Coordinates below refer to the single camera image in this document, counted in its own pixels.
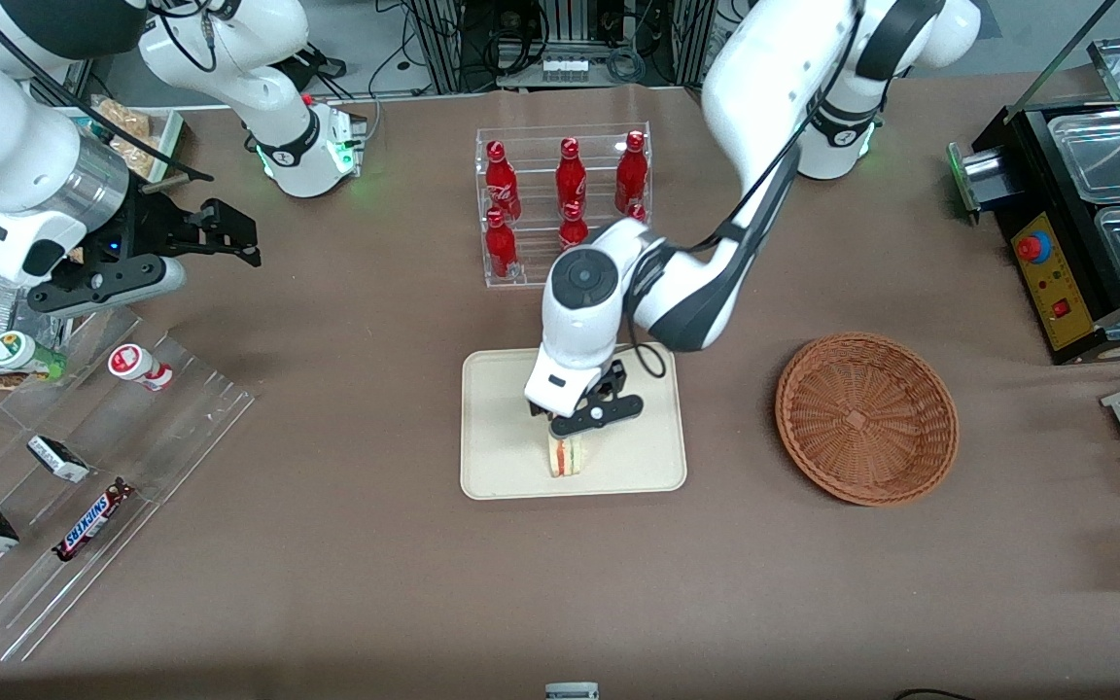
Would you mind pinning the red cola bottle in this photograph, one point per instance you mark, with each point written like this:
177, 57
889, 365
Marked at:
637, 212
502, 180
574, 228
501, 248
631, 170
571, 173

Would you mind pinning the clear acrylic bottle rack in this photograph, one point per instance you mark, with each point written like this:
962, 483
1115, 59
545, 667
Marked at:
531, 175

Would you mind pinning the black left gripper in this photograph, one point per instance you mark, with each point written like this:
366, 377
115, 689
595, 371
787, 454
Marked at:
608, 380

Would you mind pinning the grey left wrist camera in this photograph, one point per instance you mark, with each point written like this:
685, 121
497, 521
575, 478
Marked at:
599, 413

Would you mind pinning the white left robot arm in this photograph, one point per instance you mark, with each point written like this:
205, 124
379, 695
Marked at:
764, 97

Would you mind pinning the aluminium equipment frame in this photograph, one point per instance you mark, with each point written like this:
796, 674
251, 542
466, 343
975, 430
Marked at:
560, 29

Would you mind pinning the clear acrylic stepped shelf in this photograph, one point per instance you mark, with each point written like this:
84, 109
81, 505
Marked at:
181, 428

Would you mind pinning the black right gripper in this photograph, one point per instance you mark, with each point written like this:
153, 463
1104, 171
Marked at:
154, 226

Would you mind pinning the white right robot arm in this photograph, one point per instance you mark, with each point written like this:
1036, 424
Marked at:
16, 165

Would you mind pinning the round brown wicker basket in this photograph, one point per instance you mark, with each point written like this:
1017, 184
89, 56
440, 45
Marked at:
866, 418

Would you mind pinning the green white yogurt bottle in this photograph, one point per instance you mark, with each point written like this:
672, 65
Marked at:
20, 352

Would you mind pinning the white tray with pastries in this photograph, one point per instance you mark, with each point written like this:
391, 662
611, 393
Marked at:
171, 131

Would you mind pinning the wrapped brown pastry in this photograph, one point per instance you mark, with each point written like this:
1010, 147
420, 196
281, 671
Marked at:
124, 117
144, 156

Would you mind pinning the beige rectangular tray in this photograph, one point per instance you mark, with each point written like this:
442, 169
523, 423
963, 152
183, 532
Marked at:
502, 437

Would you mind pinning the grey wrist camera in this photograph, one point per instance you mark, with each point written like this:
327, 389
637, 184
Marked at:
599, 413
113, 282

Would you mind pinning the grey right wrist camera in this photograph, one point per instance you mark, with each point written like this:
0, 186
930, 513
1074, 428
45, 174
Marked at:
113, 282

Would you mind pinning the triangular sandwich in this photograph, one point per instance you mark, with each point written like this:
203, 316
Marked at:
568, 457

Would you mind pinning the snickers chocolate bar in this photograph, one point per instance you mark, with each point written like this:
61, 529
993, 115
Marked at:
91, 520

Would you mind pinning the black food warmer machine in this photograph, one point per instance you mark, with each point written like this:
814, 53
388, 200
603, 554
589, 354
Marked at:
1056, 292

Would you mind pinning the clear plastic water bottle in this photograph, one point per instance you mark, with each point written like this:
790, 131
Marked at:
11, 309

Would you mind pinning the small white device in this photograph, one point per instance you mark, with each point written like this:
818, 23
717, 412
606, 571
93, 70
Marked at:
572, 691

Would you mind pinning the red white yogurt bottle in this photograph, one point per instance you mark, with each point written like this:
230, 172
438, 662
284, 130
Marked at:
137, 365

